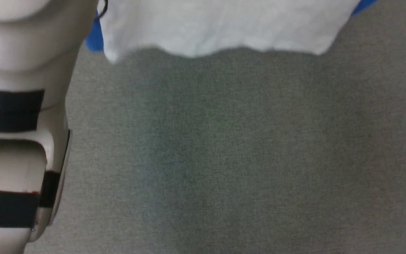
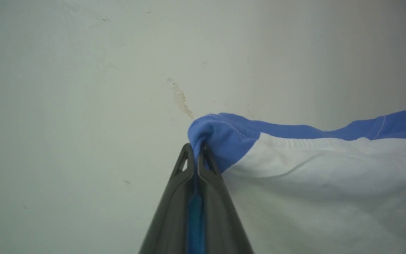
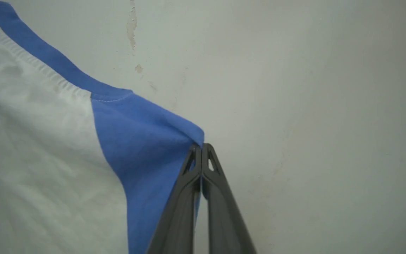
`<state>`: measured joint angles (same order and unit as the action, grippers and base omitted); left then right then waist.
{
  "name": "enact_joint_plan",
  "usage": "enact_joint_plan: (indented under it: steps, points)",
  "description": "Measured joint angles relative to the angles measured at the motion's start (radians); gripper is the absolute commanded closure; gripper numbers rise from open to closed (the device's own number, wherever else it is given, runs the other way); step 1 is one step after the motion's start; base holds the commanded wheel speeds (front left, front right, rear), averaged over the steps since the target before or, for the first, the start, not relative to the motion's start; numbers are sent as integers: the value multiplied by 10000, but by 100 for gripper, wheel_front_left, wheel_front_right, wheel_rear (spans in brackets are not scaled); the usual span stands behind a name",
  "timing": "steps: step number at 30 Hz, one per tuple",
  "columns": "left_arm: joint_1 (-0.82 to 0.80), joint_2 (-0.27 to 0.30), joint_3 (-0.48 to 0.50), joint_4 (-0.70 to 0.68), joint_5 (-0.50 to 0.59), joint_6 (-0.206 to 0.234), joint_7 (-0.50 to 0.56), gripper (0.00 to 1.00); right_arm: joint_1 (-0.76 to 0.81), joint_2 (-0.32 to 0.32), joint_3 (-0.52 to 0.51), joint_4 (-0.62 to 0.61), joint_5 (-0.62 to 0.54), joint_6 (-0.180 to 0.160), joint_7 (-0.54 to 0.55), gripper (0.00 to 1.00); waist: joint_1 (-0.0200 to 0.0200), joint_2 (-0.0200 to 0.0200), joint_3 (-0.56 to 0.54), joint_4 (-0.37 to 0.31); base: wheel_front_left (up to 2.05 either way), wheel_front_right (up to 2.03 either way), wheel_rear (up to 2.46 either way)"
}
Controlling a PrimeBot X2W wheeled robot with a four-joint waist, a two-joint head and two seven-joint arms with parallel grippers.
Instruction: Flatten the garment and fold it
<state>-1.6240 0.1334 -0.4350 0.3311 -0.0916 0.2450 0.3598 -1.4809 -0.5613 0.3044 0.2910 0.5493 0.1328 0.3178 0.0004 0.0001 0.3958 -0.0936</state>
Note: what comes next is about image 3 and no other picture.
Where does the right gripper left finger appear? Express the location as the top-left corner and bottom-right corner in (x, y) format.
(147, 144), (203, 254)

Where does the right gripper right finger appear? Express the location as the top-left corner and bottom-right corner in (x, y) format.
(202, 143), (257, 254)

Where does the blue and white shirt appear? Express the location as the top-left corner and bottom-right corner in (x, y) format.
(0, 0), (205, 254)

